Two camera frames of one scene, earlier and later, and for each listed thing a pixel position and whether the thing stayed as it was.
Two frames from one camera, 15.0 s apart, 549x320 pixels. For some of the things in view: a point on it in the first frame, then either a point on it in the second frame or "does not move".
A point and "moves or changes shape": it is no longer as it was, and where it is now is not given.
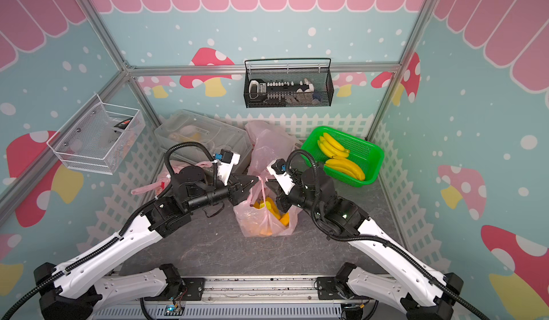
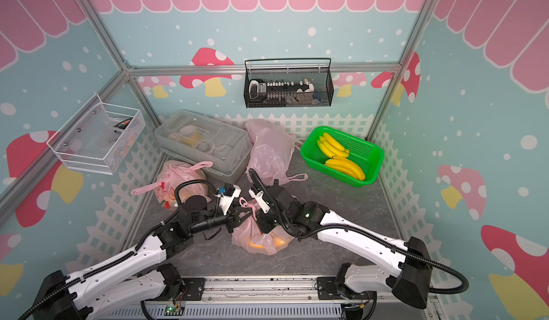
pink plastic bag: x=259 y=223 moves or changes shape
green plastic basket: x=345 y=158 does not move
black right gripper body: x=299 y=198 -> x=269 y=220
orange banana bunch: x=270 y=204 moves or changes shape
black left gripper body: x=210 y=198 -> x=229 y=220
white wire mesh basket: x=99 y=137 does not move
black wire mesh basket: x=285 y=82 does not move
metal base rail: x=250 y=298 does not move
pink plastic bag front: x=163 y=183 does not move
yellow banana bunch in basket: x=332 y=148 does not move
